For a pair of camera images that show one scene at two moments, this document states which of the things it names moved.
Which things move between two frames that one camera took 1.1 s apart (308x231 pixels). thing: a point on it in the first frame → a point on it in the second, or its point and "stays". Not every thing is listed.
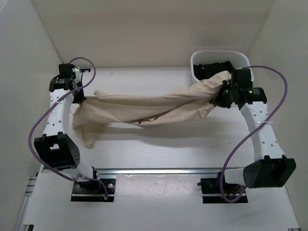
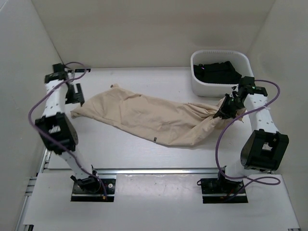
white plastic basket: [238, 59] stays
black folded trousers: [201, 71] stays
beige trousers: [194, 99] → [168, 121]
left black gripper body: [78, 96] stays
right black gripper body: [224, 98] → [230, 106]
